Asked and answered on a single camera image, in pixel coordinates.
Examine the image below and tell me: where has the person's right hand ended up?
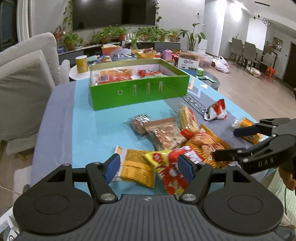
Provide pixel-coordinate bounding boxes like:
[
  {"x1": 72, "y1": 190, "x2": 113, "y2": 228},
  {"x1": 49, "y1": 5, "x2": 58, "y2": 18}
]
[{"x1": 278, "y1": 160, "x2": 296, "y2": 191}]

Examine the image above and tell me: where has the blue grey tray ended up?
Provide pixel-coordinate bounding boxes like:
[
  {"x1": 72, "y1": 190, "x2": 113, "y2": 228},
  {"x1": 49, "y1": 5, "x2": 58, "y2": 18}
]
[{"x1": 111, "y1": 54, "x2": 137, "y2": 62}]

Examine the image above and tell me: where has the green gift box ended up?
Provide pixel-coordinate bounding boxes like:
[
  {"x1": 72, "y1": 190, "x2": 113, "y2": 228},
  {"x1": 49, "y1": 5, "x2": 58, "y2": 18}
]
[{"x1": 90, "y1": 59, "x2": 190, "y2": 110}]

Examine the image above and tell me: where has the pink box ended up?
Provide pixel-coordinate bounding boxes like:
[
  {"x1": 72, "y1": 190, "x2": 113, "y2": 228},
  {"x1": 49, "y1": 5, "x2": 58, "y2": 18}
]
[{"x1": 162, "y1": 49, "x2": 173, "y2": 61}]

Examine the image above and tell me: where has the dark round side table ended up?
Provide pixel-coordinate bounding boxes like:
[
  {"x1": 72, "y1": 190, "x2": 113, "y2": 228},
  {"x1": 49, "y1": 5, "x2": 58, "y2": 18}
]
[{"x1": 184, "y1": 68, "x2": 220, "y2": 91}]

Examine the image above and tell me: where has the tall leafy floor plant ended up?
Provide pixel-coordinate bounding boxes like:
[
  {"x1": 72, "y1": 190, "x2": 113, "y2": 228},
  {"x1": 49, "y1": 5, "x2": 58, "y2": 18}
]
[{"x1": 180, "y1": 23, "x2": 206, "y2": 52}]

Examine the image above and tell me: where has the red round-cake snack bag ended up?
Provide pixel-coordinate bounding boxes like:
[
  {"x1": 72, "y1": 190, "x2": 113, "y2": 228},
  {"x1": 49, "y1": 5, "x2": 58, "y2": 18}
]
[{"x1": 95, "y1": 74, "x2": 132, "y2": 85}]

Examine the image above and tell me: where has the orange cracker snack bag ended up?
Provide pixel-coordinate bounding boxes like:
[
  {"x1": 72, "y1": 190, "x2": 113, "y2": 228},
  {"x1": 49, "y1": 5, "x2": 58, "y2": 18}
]
[{"x1": 185, "y1": 125, "x2": 232, "y2": 168}]

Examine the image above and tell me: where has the white blue carton box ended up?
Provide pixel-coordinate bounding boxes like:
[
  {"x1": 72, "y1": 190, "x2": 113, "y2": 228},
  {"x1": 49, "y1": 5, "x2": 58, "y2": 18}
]
[{"x1": 178, "y1": 52, "x2": 199, "y2": 69}]

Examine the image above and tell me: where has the white curtain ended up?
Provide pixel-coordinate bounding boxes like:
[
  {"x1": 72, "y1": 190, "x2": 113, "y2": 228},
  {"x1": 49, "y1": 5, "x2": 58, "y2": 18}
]
[{"x1": 16, "y1": 0, "x2": 36, "y2": 42}]

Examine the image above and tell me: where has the red crispy noodle snack bag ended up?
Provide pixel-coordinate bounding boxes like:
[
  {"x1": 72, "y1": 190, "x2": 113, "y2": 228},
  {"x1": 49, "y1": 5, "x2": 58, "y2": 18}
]
[{"x1": 138, "y1": 69, "x2": 163, "y2": 78}]

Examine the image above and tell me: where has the red flower arrangement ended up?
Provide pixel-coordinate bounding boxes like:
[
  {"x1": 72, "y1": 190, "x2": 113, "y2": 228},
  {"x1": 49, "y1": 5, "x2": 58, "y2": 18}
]
[{"x1": 52, "y1": 25, "x2": 66, "y2": 43}]

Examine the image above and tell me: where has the yellow woven basket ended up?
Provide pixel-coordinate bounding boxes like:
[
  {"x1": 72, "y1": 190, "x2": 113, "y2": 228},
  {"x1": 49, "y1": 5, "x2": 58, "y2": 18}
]
[{"x1": 132, "y1": 48, "x2": 157, "y2": 59}]

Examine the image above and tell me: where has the white plastic bag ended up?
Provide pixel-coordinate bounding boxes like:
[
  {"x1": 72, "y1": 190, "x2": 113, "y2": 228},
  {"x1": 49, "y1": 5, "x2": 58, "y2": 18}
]
[{"x1": 212, "y1": 56, "x2": 230, "y2": 73}]

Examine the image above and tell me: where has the dining chair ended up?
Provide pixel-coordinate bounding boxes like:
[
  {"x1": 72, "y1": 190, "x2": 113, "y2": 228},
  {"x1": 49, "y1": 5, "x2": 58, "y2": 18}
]
[{"x1": 228, "y1": 37, "x2": 244, "y2": 63}]

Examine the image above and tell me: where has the rice cracker pack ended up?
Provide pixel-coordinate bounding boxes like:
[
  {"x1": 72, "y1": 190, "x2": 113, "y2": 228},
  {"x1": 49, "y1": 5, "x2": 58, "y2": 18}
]
[{"x1": 179, "y1": 102, "x2": 199, "y2": 140}]

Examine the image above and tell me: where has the blue patterned table mat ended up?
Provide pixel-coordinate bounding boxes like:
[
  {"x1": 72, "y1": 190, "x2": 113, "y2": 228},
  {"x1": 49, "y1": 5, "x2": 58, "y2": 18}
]
[{"x1": 31, "y1": 79, "x2": 257, "y2": 197}]

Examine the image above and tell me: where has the wall television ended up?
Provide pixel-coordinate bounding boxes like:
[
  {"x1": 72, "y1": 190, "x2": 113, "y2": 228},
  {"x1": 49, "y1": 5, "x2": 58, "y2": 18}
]
[{"x1": 72, "y1": 0, "x2": 156, "y2": 31}]

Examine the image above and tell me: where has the red yellow snack bag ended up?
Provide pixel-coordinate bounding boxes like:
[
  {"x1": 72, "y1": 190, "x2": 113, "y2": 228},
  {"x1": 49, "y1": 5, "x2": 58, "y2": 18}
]
[{"x1": 144, "y1": 146, "x2": 205, "y2": 199}]

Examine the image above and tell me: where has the red white small snack bag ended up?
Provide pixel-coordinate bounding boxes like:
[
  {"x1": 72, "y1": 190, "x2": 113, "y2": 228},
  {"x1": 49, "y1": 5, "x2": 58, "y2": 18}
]
[{"x1": 204, "y1": 99, "x2": 227, "y2": 121}]

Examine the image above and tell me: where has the yellow snack pack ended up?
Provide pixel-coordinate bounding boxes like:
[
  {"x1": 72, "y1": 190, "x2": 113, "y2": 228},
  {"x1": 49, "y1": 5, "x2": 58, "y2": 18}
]
[{"x1": 112, "y1": 146, "x2": 156, "y2": 188}]

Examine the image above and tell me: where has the clear storage bin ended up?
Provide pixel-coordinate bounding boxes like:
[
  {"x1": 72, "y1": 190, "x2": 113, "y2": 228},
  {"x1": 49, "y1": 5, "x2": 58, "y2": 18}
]
[{"x1": 197, "y1": 54, "x2": 214, "y2": 68}]

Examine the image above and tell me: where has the white round coffee table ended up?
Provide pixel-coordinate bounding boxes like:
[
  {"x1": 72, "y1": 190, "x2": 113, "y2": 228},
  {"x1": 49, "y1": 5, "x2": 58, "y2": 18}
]
[{"x1": 69, "y1": 65, "x2": 90, "y2": 81}]

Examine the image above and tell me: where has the grey sofa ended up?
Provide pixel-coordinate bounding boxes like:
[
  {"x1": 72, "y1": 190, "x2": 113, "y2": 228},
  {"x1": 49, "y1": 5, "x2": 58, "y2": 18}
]
[{"x1": 1, "y1": 33, "x2": 70, "y2": 155}]

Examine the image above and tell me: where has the small orange snack pack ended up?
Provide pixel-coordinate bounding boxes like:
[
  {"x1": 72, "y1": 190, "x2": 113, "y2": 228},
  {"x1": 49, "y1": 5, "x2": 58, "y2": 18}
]
[{"x1": 232, "y1": 117, "x2": 265, "y2": 145}]

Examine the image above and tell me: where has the window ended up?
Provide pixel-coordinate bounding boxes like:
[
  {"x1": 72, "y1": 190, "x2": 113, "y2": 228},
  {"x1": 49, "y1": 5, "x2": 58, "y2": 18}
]
[{"x1": 0, "y1": 0, "x2": 18, "y2": 52}]

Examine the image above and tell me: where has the brown nut snack bag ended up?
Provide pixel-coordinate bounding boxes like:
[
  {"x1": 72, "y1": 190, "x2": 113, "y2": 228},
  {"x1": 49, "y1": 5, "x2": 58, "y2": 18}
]
[{"x1": 144, "y1": 117, "x2": 187, "y2": 151}]

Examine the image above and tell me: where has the tv cabinet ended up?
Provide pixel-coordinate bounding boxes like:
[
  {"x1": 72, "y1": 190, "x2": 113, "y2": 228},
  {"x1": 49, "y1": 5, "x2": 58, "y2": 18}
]
[{"x1": 58, "y1": 40, "x2": 182, "y2": 61}]

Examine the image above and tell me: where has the orange tissue box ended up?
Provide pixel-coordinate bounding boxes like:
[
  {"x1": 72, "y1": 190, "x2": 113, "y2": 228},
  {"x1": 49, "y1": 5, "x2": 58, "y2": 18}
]
[{"x1": 101, "y1": 44, "x2": 120, "y2": 55}]

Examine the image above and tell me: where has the yellow canister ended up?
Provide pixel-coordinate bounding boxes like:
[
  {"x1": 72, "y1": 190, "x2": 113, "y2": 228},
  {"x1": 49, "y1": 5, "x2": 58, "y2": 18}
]
[{"x1": 75, "y1": 55, "x2": 88, "y2": 73}]

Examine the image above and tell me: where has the clear bag bread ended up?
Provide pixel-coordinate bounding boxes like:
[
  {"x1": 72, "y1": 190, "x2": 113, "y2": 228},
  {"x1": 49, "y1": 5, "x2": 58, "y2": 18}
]
[{"x1": 100, "y1": 68, "x2": 133, "y2": 76}]

